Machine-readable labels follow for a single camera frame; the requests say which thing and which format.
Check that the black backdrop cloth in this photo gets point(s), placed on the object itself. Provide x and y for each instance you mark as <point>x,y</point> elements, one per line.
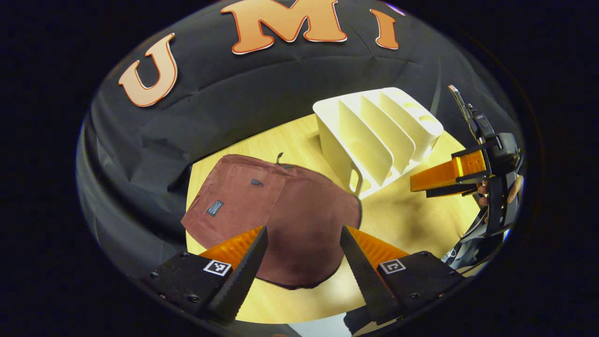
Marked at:
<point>234,103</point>

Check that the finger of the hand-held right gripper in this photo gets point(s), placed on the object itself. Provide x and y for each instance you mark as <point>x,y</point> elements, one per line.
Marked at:
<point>444,173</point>

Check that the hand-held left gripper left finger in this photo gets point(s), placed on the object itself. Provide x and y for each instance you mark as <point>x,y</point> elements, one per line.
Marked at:
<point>243,281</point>

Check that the maroon schoolbag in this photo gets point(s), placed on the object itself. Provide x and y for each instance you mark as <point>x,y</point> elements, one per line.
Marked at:
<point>290,220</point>

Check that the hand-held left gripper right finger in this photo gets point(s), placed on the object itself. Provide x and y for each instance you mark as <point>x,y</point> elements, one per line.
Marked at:
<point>365,276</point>

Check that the white bookshelf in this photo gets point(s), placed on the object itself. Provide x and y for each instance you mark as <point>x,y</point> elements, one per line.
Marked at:
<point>369,140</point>

